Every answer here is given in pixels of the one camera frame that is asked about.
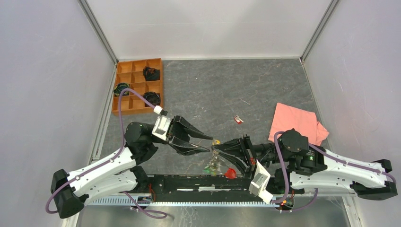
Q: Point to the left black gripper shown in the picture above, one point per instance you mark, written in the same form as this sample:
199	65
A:
178	134

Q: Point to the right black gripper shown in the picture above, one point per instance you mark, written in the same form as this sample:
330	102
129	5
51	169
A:
238	145

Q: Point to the steel key holder red handle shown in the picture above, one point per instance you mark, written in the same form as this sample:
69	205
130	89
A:
216	166

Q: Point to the red key tag with ring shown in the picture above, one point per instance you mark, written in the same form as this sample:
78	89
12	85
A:
238	120

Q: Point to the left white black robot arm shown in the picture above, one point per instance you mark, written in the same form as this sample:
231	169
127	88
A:
72	191

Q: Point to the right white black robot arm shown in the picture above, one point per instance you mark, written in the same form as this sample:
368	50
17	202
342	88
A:
292	164

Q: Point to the black rolled item bottom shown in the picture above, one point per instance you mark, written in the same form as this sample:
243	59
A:
152	97

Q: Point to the pink folded cloth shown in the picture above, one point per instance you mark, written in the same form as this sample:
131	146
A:
305	122

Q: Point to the black rolled item top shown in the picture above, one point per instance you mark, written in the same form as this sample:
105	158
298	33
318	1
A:
151	74

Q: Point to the green black rolled item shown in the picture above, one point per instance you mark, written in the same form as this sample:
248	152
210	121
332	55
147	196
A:
119	88

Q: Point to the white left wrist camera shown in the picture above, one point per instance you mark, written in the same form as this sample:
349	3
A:
162	123

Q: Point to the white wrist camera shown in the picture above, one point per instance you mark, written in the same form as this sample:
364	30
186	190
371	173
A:
162	123
259	183

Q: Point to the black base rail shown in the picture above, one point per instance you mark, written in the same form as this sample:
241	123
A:
196	188

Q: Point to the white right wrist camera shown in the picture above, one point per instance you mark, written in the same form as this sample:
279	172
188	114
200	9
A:
259	183

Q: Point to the white slotted cable duct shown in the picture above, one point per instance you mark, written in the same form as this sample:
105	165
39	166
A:
123	200

